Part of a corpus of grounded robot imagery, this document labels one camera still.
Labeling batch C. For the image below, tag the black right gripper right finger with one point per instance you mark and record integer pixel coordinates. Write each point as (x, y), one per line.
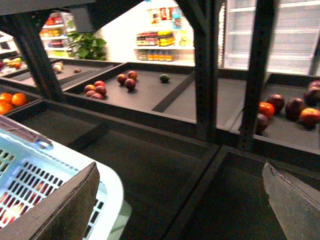
(295, 204)

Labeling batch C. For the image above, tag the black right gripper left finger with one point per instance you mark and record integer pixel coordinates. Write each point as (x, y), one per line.
(63, 215)

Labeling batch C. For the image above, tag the light blue plastic basket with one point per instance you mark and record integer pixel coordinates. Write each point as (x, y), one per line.
(28, 174)

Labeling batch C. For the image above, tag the orange tangerine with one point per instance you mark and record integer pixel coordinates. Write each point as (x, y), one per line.
(19, 99)
(6, 97)
(5, 107)

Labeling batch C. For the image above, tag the black display stand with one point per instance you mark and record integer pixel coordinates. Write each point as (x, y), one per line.
(227, 199)

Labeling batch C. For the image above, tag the glass door fridge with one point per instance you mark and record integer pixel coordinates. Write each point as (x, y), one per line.
(293, 41)

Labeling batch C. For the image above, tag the green potted plant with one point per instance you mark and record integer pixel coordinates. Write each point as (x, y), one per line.
(86, 46)

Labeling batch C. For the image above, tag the white grocery shelf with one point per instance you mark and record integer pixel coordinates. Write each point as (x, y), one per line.
(164, 35)

